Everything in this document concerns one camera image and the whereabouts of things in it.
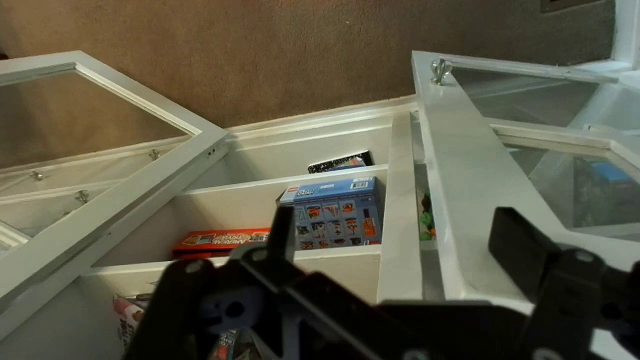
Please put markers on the white glass door with knob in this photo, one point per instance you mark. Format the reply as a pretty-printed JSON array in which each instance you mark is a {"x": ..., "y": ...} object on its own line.
[{"x": 465, "y": 175}]

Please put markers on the white and pink booklet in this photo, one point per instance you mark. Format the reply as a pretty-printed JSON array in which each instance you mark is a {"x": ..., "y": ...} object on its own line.
[{"x": 127, "y": 320}]

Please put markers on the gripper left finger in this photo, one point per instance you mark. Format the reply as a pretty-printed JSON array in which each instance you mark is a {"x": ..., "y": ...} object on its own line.
[{"x": 200, "y": 300}]

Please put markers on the white glass door, wide frame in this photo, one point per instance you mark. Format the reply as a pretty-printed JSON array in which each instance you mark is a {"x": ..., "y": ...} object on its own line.
[{"x": 125, "y": 215}]

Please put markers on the green toy figure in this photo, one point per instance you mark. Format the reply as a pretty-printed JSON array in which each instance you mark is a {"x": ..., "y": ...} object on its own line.
[{"x": 426, "y": 220}]

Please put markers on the silver door knob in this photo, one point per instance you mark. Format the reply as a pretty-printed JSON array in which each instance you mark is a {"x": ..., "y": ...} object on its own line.
[{"x": 440, "y": 70}]

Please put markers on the small metal knob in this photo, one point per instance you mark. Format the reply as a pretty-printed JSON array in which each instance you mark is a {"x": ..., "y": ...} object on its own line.
[{"x": 36, "y": 175}]

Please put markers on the orange flat box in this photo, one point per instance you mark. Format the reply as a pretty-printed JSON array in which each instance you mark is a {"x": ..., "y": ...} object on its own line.
[{"x": 220, "y": 241}]

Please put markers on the blue toy box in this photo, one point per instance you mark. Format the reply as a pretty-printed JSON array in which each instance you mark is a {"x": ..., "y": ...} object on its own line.
[{"x": 335, "y": 215}]

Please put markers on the black flat box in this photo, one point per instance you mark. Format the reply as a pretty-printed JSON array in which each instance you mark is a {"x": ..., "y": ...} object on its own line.
[{"x": 342, "y": 162}]

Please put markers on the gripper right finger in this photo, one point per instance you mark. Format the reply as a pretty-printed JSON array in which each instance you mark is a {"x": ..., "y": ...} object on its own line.
[{"x": 575, "y": 290}]

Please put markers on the white display cabinet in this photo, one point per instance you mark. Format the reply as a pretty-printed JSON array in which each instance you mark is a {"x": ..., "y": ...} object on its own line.
[{"x": 400, "y": 200}]

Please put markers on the blue box behind glass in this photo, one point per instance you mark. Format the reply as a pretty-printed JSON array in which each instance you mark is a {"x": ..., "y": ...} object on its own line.
[{"x": 605, "y": 192}]

